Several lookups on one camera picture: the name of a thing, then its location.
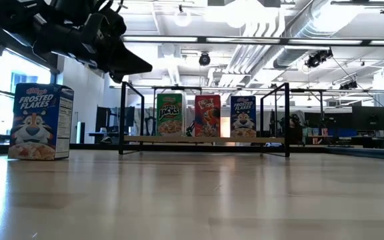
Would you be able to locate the black frame wooden shelf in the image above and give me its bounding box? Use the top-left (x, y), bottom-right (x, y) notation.
top-left (118, 81), bottom-right (291, 158)

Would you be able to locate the silver ventilation duct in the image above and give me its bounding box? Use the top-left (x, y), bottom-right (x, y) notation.
top-left (273, 0), bottom-right (359, 70)

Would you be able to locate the Froot Loops cereal box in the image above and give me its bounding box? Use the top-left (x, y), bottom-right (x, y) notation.
top-left (194, 94), bottom-right (222, 138)

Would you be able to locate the Apple Jacks cereal box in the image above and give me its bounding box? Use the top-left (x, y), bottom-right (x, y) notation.
top-left (155, 93), bottom-right (185, 137)

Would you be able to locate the person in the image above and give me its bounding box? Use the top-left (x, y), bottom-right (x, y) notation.
top-left (288, 113), bottom-right (305, 145)

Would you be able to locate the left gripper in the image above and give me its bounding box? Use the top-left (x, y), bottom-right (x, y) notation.
top-left (58, 6), bottom-right (153, 84)

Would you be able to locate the black round camera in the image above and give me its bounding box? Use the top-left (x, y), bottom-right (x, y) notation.
top-left (198, 51), bottom-right (212, 67)

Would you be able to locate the black monitor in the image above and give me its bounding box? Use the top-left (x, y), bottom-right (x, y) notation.
top-left (95, 105), bottom-right (112, 134)
top-left (351, 105), bottom-right (384, 131)

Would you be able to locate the Frosted Flakes cereal box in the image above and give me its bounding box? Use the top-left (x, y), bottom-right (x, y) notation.
top-left (229, 95), bottom-right (257, 139)
top-left (7, 82), bottom-right (75, 161)

